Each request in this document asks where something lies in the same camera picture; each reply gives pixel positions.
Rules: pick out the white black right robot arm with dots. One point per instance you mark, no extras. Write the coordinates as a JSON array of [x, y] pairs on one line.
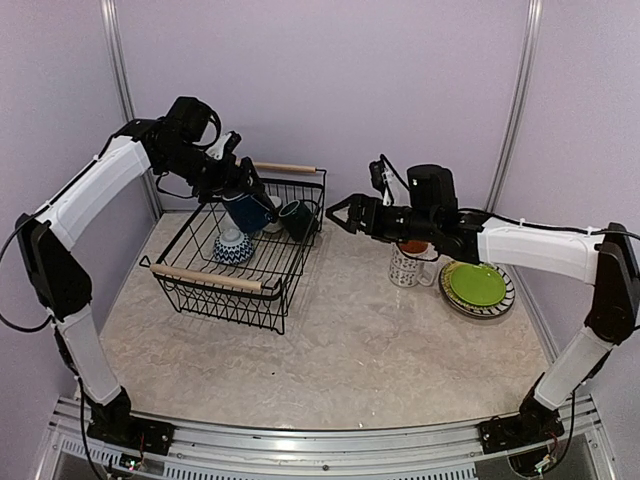
[[603, 259]]

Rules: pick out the white floral patterned mug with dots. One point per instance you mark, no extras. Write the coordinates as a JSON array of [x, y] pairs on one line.
[[409, 265]]

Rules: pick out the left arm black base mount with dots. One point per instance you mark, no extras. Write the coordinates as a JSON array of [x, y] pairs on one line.
[[140, 434]]

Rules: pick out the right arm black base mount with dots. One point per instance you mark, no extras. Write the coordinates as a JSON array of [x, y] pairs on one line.
[[507, 433]]

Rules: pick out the dark green mug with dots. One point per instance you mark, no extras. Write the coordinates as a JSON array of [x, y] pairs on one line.
[[298, 218]]

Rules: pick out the brown white small cup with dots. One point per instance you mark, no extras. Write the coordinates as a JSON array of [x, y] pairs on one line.
[[275, 225]]

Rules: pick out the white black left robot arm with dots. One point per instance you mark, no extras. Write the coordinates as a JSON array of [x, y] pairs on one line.
[[187, 142]]

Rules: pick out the woven bamboo tray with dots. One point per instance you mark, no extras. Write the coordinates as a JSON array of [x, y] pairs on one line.
[[473, 286]]

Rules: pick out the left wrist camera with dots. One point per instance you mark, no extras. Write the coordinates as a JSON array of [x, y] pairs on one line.
[[225, 144]]

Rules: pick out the grey reindeer snowflake plate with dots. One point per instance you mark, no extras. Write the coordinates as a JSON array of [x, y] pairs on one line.
[[478, 313]]

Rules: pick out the aluminium front frame rail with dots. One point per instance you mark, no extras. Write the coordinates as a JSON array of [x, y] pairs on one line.
[[204, 450]]

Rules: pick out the black wire dish rack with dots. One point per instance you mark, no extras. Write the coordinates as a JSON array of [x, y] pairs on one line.
[[257, 292]]

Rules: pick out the dark blue cup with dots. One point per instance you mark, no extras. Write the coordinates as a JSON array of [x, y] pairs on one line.
[[250, 212]]

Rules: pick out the green plastic plate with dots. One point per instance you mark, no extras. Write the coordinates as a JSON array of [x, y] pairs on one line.
[[477, 285]]

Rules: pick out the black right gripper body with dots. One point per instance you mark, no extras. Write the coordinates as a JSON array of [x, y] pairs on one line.
[[380, 228]]

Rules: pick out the blue white patterned bowl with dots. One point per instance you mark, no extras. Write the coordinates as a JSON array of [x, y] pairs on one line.
[[233, 247]]

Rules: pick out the white black striped plate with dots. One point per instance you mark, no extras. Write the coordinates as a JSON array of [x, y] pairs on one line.
[[482, 292]]

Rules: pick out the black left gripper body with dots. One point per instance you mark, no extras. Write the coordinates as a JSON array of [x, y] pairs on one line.
[[210, 177]]

